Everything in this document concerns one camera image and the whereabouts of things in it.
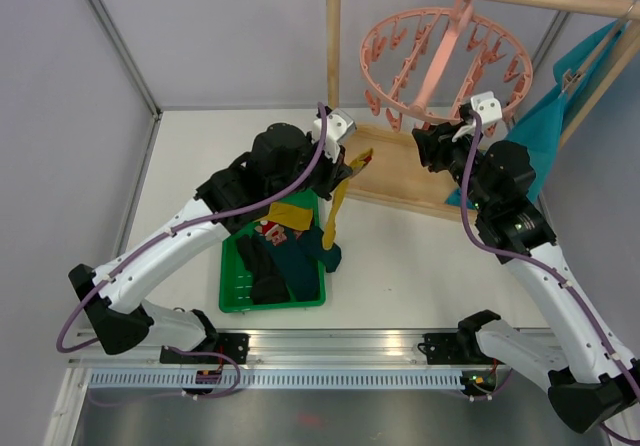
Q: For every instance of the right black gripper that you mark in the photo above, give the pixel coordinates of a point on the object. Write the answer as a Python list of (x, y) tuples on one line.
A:
[(436, 143)]

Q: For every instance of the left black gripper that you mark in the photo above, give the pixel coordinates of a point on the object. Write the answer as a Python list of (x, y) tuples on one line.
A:
[(335, 174)]

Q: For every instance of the yellow sock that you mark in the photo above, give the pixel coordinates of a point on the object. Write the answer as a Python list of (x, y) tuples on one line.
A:
[(357, 165), (288, 215)]

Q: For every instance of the pink round clip hanger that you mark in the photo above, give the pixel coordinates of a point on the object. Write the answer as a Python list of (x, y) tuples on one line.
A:
[(405, 57)]

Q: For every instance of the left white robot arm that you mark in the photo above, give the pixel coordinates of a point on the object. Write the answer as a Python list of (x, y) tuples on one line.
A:
[(282, 160)]

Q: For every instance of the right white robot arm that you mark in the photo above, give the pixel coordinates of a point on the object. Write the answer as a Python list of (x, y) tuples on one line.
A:
[(593, 376)]

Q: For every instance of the metal clip hanger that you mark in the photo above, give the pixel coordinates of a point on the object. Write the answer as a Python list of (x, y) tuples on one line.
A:
[(572, 79)]

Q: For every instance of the wooden clothes rack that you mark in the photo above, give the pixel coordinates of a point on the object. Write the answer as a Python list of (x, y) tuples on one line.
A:
[(395, 177)]

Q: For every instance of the christmas pattern sock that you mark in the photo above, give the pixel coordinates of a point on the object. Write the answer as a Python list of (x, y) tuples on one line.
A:
[(272, 232)]

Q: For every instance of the dark teal sock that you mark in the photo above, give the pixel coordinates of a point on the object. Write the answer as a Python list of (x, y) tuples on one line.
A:
[(297, 258)]

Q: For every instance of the teal cloth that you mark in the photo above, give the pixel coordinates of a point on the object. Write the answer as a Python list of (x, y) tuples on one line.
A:
[(540, 129)]

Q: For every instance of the black sock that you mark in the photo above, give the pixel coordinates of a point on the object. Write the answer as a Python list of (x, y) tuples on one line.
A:
[(268, 285)]

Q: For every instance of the green plastic tray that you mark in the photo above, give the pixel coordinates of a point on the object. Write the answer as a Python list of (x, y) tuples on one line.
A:
[(236, 282)]

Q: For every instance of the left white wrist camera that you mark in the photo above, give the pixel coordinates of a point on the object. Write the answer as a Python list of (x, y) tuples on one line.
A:
[(339, 127)]

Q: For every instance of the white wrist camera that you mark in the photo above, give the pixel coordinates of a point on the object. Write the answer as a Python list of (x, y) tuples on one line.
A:
[(339, 127), (477, 114)]

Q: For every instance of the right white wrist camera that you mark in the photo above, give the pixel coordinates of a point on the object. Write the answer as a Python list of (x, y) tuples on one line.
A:
[(477, 114)]

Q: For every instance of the aluminium mounting rail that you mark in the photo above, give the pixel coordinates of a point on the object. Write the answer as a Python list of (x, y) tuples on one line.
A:
[(281, 348)]

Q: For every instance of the slotted cable duct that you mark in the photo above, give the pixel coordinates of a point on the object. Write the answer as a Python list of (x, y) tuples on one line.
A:
[(280, 379)]

